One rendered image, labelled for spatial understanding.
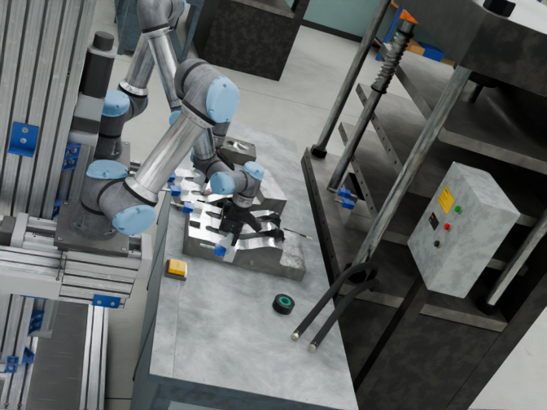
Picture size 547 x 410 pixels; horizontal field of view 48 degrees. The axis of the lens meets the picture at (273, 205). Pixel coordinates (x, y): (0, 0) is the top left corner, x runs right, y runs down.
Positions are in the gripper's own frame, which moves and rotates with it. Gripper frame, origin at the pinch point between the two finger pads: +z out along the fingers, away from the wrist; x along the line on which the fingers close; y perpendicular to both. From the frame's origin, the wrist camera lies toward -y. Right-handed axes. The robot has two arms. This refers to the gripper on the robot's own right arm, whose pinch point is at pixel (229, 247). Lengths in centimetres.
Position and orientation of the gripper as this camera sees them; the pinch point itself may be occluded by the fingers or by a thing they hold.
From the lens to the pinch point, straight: 227.2
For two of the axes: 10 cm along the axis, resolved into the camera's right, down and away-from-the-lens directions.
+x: 0.8, 5.4, -8.4
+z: -3.4, 8.1, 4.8
